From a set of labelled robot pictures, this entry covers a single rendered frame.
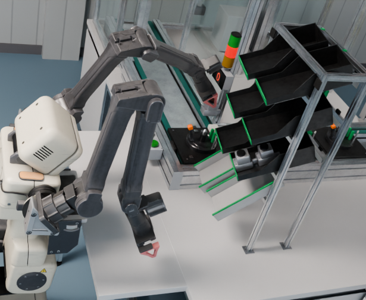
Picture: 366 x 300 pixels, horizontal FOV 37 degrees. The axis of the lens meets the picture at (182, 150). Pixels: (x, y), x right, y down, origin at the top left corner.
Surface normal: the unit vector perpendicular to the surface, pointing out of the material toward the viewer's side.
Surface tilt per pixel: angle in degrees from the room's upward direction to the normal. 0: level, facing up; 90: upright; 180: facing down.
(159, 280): 0
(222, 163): 45
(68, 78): 0
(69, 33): 90
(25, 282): 90
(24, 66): 0
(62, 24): 90
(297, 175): 90
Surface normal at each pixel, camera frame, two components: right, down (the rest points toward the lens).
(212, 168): -0.52, -0.61
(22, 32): 0.29, 0.63
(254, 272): 0.22, -0.77
